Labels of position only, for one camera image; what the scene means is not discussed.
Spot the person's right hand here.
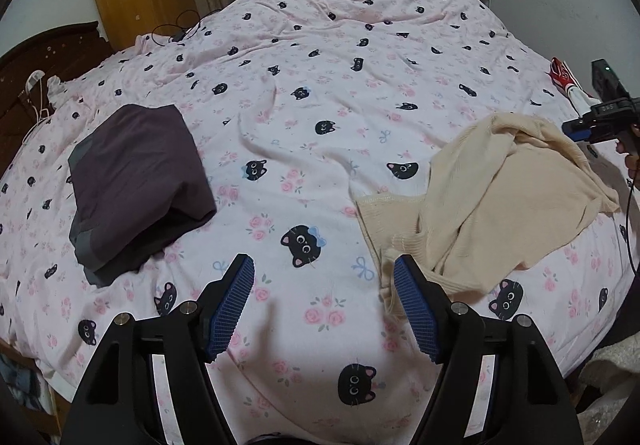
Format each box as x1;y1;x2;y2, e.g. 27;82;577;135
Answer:
616;124;639;190

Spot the black charger cable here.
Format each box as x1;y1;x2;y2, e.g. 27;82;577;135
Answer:
150;8;202;47

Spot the pink cat-print bed cover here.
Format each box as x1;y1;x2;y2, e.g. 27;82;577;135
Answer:
0;0;640;445

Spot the dark purple folded garment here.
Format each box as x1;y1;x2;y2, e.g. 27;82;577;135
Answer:
68;104;217;288

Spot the red and white jersey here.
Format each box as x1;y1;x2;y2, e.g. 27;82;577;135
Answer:
549;57;600;116

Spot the dark wooden headboard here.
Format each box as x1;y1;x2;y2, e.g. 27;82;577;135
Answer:
0;22;114;170

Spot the beige knit sweater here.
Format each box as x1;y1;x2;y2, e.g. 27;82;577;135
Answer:
356;114;620;316

